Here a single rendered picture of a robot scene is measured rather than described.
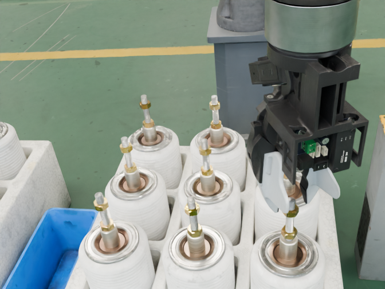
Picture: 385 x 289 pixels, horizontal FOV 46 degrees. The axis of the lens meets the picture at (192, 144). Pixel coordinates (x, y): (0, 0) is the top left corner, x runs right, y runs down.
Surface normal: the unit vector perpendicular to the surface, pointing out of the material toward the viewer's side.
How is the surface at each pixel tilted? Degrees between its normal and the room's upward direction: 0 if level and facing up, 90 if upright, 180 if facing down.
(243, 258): 0
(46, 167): 90
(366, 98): 0
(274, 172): 85
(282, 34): 90
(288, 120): 0
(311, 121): 90
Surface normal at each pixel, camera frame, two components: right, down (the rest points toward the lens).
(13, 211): 0.99, 0.00
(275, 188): -0.96, 0.16
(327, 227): -0.09, -0.80
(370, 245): -0.15, 0.61
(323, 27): 0.07, 0.60
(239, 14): -0.36, 0.33
